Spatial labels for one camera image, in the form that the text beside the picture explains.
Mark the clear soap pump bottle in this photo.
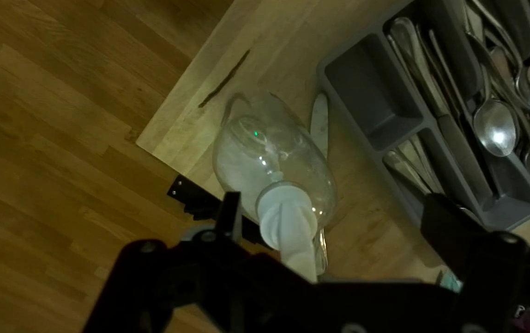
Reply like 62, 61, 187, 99
211, 88, 339, 283

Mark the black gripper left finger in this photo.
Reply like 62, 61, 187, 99
215, 190, 243, 240

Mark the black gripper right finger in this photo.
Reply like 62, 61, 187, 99
418, 192, 494, 273

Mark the steel table knife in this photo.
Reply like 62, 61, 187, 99
424, 25, 498, 201

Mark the teal sponge cloth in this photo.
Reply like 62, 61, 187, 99
437, 268, 464, 294

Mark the grey cutlery tray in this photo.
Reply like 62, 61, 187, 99
317, 0, 530, 233

